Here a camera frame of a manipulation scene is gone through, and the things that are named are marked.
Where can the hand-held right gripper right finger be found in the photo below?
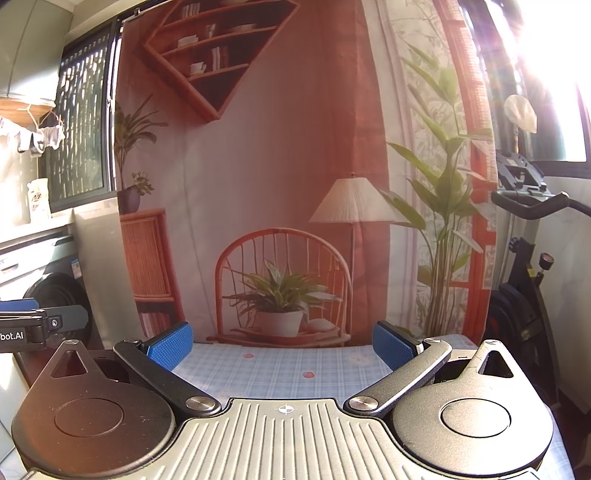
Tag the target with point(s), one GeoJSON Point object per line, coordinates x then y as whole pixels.
{"type": "Point", "coordinates": [392, 347]}

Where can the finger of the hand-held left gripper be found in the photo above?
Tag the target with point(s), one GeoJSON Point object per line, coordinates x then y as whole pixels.
{"type": "Point", "coordinates": [64, 319]}

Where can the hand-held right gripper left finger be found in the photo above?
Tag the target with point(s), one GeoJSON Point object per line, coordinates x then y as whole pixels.
{"type": "Point", "coordinates": [171, 347]}

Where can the grey washing machine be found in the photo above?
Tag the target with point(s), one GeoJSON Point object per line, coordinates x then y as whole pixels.
{"type": "Point", "coordinates": [64, 286]}

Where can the blue plaid tablecloth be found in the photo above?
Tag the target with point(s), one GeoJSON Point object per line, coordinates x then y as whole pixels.
{"type": "Point", "coordinates": [277, 369]}

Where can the white detergent bag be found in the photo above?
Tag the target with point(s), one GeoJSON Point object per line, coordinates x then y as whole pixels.
{"type": "Point", "coordinates": [39, 198]}

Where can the black exercise bike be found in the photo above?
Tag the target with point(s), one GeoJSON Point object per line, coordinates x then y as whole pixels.
{"type": "Point", "coordinates": [521, 295]}

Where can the hanging white grey laundry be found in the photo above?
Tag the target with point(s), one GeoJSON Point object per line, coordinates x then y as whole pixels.
{"type": "Point", "coordinates": [39, 138]}

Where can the window with lattice screen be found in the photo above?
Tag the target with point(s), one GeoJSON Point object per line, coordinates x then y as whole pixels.
{"type": "Point", "coordinates": [83, 129]}

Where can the printed room backdrop cloth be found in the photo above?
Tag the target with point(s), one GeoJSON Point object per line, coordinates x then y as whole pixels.
{"type": "Point", "coordinates": [286, 161]}

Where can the hanging white cloth bag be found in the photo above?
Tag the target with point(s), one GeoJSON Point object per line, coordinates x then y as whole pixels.
{"type": "Point", "coordinates": [521, 113]}

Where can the sunlit window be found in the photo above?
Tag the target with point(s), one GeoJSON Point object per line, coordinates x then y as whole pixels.
{"type": "Point", "coordinates": [545, 69]}

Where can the grey wall cabinet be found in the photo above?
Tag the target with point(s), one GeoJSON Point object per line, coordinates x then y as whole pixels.
{"type": "Point", "coordinates": [32, 46]}

